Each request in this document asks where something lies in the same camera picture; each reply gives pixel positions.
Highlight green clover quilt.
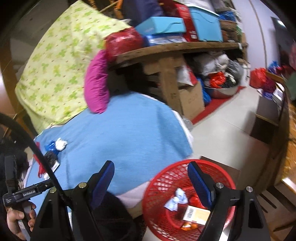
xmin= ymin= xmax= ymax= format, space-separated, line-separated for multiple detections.
xmin=15 ymin=1 xmax=129 ymax=133

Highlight red ribbon cloth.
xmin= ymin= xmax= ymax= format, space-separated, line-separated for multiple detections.
xmin=33 ymin=154 xmax=47 ymax=178

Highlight red plastic bag on table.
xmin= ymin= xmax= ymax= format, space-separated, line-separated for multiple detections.
xmin=105 ymin=27 xmax=143 ymax=63

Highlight black plastic bag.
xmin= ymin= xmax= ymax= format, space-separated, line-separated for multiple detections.
xmin=44 ymin=151 xmax=58 ymax=168

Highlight light blue shoe box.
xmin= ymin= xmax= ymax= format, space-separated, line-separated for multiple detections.
xmin=135 ymin=16 xmax=186 ymax=36

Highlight blue towel blanket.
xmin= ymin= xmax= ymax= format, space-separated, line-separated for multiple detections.
xmin=35 ymin=92 xmax=193 ymax=208

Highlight teal storage box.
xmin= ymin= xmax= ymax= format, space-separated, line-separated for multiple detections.
xmin=188 ymin=6 xmax=223 ymax=42

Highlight wooden table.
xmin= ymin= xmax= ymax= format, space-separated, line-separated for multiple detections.
xmin=113 ymin=42 xmax=248 ymax=115

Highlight person's left hand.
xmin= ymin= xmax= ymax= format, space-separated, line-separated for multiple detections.
xmin=6 ymin=202 xmax=36 ymax=240

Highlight red and white carton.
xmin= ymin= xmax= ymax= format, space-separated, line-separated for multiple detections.
xmin=183 ymin=205 xmax=211 ymax=225

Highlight cardboard box under table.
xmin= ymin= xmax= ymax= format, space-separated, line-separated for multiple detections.
xmin=179 ymin=81 xmax=205 ymax=121

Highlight black cable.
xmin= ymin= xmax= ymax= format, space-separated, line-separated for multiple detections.
xmin=0 ymin=112 xmax=70 ymax=200

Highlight white tissue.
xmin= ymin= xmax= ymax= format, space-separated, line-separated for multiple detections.
xmin=55 ymin=138 xmax=68 ymax=152

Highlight red mesh trash basket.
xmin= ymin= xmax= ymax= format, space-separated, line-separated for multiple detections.
xmin=141 ymin=159 xmax=236 ymax=241

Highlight blue plastic bag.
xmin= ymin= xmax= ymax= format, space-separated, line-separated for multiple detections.
xmin=45 ymin=141 xmax=58 ymax=153

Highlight metal basin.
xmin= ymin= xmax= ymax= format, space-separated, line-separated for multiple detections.
xmin=205 ymin=85 xmax=239 ymax=99

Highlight magenta pillow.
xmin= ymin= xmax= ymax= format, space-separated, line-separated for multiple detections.
xmin=84 ymin=50 xmax=109 ymax=114

